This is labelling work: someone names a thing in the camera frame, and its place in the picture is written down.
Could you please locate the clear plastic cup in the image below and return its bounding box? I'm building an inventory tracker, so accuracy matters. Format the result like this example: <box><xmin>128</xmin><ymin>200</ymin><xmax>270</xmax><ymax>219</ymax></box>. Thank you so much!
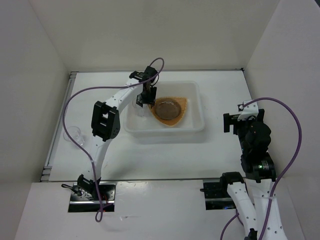
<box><xmin>132</xmin><ymin>100</ymin><xmax>147</xmax><ymax>118</ymax></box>
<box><xmin>67</xmin><ymin>126</ymin><xmax>85</xmax><ymax>147</ymax></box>

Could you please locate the smoky glass plate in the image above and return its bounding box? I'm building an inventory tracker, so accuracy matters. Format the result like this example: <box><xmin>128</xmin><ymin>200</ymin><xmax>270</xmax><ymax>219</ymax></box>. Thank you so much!
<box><xmin>153</xmin><ymin>98</ymin><xmax>182</xmax><ymax>120</ymax></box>

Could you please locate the woven bamboo fan tray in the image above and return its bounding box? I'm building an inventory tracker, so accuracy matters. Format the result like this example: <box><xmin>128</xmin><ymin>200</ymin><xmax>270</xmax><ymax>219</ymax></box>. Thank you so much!
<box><xmin>148</xmin><ymin>96</ymin><xmax>188</xmax><ymax>128</ymax></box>

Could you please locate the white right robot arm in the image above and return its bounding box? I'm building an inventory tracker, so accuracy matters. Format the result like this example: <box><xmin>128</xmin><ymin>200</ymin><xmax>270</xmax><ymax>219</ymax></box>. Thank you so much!
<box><xmin>219</xmin><ymin>100</ymin><xmax>287</xmax><ymax>240</ymax></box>

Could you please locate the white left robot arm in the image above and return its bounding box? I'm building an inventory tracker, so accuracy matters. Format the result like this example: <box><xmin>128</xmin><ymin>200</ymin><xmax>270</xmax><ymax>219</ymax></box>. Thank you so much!
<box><xmin>77</xmin><ymin>66</ymin><xmax>158</xmax><ymax>200</ymax></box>

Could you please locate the translucent plastic bin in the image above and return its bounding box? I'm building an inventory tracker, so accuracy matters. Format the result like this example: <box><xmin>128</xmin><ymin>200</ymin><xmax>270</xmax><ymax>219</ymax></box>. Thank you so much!
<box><xmin>123</xmin><ymin>81</ymin><xmax>205</xmax><ymax>141</ymax></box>

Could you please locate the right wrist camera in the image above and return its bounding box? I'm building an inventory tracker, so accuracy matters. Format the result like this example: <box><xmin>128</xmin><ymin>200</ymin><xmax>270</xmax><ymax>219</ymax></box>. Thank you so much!
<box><xmin>237</xmin><ymin>100</ymin><xmax>259</xmax><ymax>122</ymax></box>

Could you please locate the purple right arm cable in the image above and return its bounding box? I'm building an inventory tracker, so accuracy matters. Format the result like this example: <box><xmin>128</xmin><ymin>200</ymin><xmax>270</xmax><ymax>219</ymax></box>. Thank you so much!
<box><xmin>219</xmin><ymin>97</ymin><xmax>303</xmax><ymax>240</ymax></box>

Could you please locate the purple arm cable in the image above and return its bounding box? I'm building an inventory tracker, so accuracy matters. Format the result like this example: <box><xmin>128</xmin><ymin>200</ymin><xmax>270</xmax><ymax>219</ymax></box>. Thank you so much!
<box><xmin>219</xmin><ymin>97</ymin><xmax>303</xmax><ymax>240</ymax></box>
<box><xmin>62</xmin><ymin>57</ymin><xmax>165</xmax><ymax>223</ymax></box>

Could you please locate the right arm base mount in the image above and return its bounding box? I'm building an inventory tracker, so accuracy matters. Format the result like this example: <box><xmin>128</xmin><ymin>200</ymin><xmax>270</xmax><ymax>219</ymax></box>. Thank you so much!
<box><xmin>200</xmin><ymin>178</ymin><xmax>236</xmax><ymax>211</ymax></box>

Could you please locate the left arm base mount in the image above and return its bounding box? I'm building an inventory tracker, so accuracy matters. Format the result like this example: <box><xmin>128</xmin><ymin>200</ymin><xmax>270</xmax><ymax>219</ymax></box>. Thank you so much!
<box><xmin>61</xmin><ymin>181</ymin><xmax>117</xmax><ymax>213</ymax></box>

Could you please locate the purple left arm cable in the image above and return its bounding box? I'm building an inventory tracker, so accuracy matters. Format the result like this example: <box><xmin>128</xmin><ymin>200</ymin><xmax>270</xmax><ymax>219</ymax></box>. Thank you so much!
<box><xmin>62</xmin><ymin>57</ymin><xmax>165</xmax><ymax>223</ymax></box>

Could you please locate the aluminium table edge rail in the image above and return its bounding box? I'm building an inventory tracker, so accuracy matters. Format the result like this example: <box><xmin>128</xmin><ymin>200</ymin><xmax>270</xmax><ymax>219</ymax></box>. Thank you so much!
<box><xmin>39</xmin><ymin>71</ymin><xmax>78</xmax><ymax>182</ymax></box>

